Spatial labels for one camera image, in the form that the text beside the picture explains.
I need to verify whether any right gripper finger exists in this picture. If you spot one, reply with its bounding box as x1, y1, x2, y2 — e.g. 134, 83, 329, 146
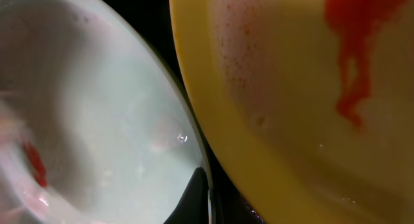
164, 167, 209, 224

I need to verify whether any pale green plate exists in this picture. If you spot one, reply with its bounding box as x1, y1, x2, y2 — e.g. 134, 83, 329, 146
1, 0, 208, 223

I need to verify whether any yellow plate with red stain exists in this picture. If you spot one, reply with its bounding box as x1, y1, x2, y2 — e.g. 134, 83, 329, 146
177, 0, 413, 223

